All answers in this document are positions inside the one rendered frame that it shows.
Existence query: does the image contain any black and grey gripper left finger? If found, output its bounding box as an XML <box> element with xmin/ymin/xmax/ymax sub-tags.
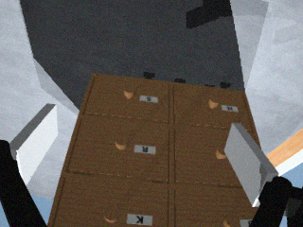
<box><xmin>0</xmin><ymin>103</ymin><xmax>58</xmax><ymax>227</ymax></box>

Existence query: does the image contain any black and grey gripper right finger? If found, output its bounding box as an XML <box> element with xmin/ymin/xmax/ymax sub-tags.
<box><xmin>224</xmin><ymin>123</ymin><xmax>303</xmax><ymax>227</ymax></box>

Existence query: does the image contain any brown wooden drawer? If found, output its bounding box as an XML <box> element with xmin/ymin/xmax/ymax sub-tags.
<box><xmin>68</xmin><ymin>118</ymin><xmax>169</xmax><ymax>183</ymax></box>
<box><xmin>174</xmin><ymin>189</ymin><xmax>259</xmax><ymax>227</ymax></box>
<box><xmin>54</xmin><ymin>177</ymin><xmax>168</xmax><ymax>227</ymax></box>
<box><xmin>173</xmin><ymin>84</ymin><xmax>252</xmax><ymax>132</ymax></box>
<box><xmin>173</xmin><ymin>128</ymin><xmax>243</xmax><ymax>188</ymax></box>
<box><xmin>84</xmin><ymin>76</ymin><xmax>169</xmax><ymax>124</ymax></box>

